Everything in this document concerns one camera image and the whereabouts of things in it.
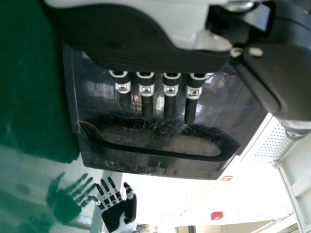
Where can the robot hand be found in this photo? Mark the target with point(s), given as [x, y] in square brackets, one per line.
[116, 213]
[136, 36]

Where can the black oven with glass door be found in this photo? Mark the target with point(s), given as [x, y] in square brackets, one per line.
[155, 145]

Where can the red wall alarm box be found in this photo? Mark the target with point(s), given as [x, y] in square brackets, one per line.
[216, 215]

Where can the white metal cabinet frame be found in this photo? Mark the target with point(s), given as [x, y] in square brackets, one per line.
[297, 184]

